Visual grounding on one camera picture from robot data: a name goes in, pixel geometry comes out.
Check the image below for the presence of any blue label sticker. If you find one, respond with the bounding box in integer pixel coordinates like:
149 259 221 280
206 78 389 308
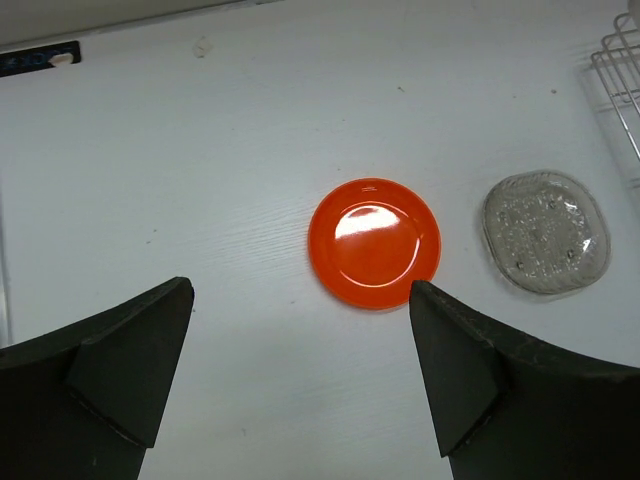
1 40 82 78

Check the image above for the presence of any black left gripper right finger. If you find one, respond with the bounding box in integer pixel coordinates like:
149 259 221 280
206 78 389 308
409 281 639 479

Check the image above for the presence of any wire dish rack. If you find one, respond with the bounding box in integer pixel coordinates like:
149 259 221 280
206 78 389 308
582 2 639 176

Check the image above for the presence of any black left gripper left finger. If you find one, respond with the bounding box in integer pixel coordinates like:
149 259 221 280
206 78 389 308
1 277 194 479

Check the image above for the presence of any orange plate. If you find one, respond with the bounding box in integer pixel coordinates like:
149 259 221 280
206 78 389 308
307 178 442 311

